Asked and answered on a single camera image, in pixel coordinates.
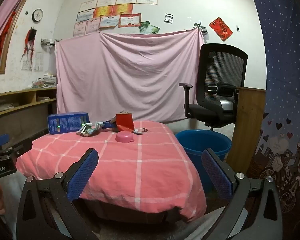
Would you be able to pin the red hanging cloth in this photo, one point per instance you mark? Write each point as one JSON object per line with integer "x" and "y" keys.
{"x": 1, "y": 42}

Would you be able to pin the pink window curtain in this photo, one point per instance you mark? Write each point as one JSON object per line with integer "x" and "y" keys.
{"x": 10, "y": 10}

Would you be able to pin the pink checked blanket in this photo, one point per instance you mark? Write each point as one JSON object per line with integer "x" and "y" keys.
{"x": 140, "y": 170}

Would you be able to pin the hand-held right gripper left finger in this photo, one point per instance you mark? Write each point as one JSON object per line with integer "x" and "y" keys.
{"x": 82, "y": 175}

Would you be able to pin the blue plastic bucket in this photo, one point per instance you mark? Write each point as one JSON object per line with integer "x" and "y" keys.
{"x": 202, "y": 145}

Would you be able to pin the thin shelf papers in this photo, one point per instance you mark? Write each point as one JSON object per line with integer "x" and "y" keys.
{"x": 43, "y": 98}

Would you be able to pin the red tassel ornament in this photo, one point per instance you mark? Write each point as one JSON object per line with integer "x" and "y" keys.
{"x": 30, "y": 36}

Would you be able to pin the pile of shelf papers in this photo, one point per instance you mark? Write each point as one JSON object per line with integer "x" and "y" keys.
{"x": 5, "y": 106}

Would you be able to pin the blue carton box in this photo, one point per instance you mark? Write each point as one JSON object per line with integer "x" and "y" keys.
{"x": 67, "y": 122}

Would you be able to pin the stack of newspapers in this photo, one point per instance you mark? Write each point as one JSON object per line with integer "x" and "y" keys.
{"x": 43, "y": 82}

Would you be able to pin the silver wrapper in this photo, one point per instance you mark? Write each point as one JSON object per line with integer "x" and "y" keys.
{"x": 83, "y": 129}

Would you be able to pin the black office chair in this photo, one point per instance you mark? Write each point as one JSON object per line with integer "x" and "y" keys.
{"x": 225, "y": 65}

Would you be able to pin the group of wall certificates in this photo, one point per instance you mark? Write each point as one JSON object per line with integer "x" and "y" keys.
{"x": 107, "y": 12}

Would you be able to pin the round wall clock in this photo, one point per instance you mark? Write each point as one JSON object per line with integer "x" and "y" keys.
{"x": 37, "y": 15}

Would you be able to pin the wooden shelf unit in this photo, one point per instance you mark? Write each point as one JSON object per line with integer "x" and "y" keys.
{"x": 27, "y": 97}

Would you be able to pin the person's grey trousers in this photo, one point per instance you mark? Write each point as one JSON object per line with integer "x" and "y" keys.
{"x": 10, "y": 205}

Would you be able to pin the red paper wall poster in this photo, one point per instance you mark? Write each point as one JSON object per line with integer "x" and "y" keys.
{"x": 221, "y": 28}

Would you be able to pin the blue dotted printed curtain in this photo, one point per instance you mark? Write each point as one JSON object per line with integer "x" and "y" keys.
{"x": 285, "y": 55}

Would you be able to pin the black and white wall photo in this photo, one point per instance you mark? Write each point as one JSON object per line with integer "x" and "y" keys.
{"x": 169, "y": 18}

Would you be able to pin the small white wrapper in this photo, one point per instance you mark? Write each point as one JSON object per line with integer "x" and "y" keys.
{"x": 137, "y": 131}

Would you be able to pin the pink round lid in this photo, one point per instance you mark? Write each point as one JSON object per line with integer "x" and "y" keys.
{"x": 124, "y": 137}

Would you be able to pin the green photo print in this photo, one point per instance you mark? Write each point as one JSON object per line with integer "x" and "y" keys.
{"x": 154, "y": 29}
{"x": 143, "y": 27}

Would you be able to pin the blue packet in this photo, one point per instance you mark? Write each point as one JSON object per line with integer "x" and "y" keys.
{"x": 108, "y": 124}

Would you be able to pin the wooden panel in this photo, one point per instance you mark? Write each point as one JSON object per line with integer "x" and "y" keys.
{"x": 250, "y": 120}

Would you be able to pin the pink hanging sheet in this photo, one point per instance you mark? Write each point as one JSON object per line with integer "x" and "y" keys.
{"x": 127, "y": 75}

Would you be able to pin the wooden window frame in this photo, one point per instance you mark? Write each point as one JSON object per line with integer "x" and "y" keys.
{"x": 11, "y": 37}

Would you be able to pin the white wall calendar sheet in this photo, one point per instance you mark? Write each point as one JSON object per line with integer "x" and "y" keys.
{"x": 27, "y": 63}
{"x": 38, "y": 61}

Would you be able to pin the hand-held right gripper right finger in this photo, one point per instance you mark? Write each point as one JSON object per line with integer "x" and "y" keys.
{"x": 217, "y": 177}

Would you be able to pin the metal wall rack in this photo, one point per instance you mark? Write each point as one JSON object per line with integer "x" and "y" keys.
{"x": 48, "y": 42}

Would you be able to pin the red carton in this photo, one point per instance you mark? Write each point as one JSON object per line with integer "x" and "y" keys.
{"x": 125, "y": 121}

